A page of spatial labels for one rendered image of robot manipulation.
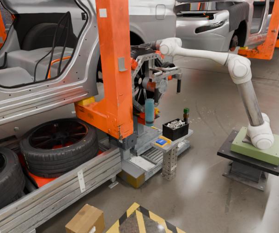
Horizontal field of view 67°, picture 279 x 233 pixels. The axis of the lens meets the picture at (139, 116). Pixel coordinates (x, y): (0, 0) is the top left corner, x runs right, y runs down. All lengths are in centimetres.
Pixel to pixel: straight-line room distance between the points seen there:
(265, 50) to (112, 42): 424
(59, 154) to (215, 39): 357
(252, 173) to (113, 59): 161
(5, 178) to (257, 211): 191
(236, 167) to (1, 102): 208
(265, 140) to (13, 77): 243
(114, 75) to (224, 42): 329
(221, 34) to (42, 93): 350
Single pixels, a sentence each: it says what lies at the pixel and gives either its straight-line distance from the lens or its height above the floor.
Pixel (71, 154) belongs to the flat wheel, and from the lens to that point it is 179.
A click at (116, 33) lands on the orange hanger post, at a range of 153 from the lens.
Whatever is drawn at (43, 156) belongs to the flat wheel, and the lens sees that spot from 181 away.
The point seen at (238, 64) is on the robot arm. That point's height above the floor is 113.
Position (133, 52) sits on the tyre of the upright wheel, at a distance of 198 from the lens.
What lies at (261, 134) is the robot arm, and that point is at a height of 60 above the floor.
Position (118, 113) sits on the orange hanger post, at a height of 77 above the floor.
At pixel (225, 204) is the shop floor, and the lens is 207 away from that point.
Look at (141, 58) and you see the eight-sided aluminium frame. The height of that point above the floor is 110.
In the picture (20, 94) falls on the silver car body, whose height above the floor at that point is 93.
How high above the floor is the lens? 147
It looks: 26 degrees down
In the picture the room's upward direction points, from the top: 1 degrees counter-clockwise
